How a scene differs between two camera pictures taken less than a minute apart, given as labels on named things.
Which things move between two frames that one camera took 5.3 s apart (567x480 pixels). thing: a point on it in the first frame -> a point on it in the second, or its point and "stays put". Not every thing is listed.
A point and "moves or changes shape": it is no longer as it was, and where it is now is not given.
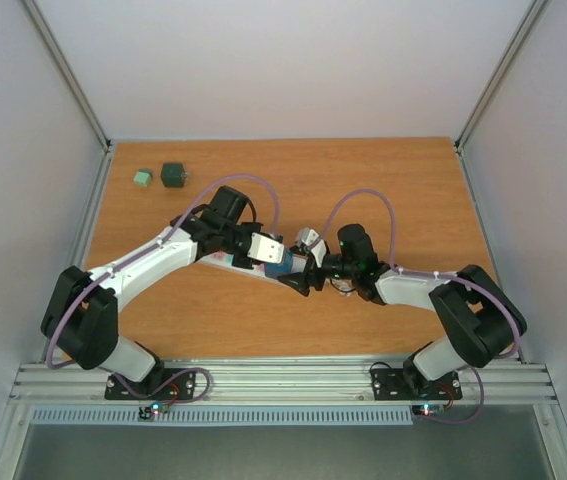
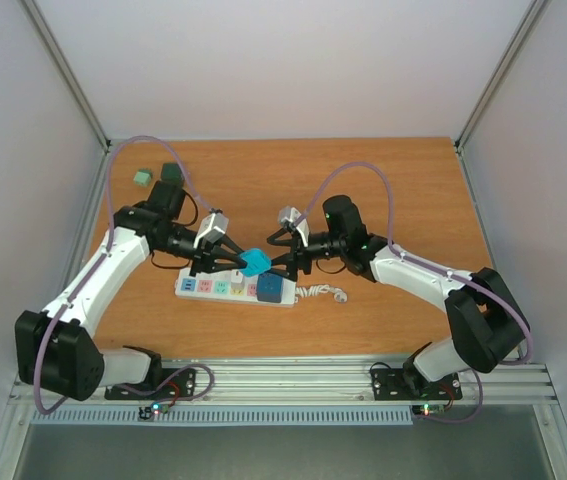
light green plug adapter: x=143 y=176 stays put
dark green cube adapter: x=173 y=174 stays put
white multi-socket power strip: x=226 y=260 moves or changes shape
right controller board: x=427 y=409 stays put
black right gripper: x=305 y=285 -> x=290 y=270
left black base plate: x=179 y=384 stays put
